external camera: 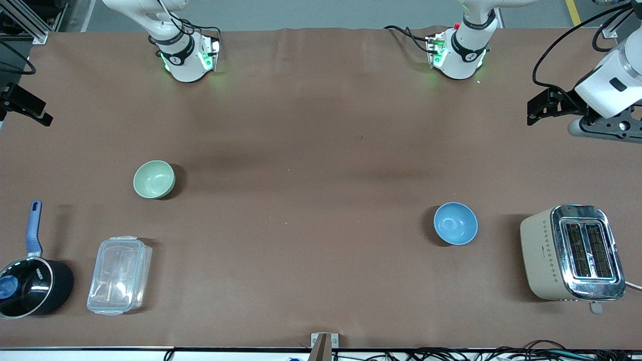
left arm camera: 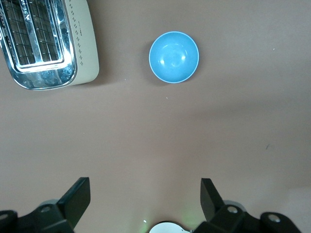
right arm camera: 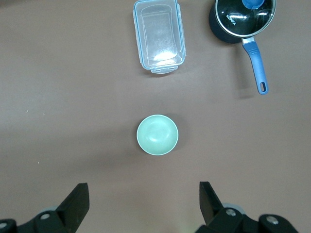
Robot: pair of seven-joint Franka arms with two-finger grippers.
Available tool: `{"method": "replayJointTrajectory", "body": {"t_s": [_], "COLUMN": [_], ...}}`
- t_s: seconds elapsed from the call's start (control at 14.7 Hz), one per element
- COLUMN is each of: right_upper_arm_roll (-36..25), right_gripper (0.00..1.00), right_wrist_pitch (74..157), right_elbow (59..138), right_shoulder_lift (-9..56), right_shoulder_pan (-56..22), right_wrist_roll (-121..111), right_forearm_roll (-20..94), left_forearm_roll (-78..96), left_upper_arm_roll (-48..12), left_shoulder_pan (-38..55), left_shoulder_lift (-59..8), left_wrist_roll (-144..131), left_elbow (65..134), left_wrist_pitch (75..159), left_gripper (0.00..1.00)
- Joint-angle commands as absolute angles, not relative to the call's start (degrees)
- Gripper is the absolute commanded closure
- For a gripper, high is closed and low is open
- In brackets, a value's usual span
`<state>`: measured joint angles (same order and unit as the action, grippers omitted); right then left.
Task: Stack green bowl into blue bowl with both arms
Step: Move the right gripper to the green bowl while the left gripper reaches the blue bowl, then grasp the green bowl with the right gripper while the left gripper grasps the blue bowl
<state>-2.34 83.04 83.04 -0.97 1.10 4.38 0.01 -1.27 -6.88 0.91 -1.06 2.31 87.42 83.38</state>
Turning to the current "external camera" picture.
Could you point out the light green bowl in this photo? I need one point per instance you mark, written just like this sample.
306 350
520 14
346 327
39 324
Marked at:
153 179

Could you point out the blue bowl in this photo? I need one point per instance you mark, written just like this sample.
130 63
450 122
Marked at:
455 223

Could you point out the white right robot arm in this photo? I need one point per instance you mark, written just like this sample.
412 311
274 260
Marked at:
183 60

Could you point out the beige chrome toaster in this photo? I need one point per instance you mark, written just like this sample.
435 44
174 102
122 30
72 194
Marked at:
546 255

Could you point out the glass lid with blue knob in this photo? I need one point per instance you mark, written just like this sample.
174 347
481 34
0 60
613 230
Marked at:
27 288

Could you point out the clear plastic lidded container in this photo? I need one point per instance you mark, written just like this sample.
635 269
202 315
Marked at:
119 275

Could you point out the brown table cover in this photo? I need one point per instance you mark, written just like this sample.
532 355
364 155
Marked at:
311 250

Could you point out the aluminium frame profile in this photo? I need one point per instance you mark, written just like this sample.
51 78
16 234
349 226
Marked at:
30 22

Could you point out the grey metal bracket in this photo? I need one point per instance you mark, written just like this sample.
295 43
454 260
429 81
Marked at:
324 346

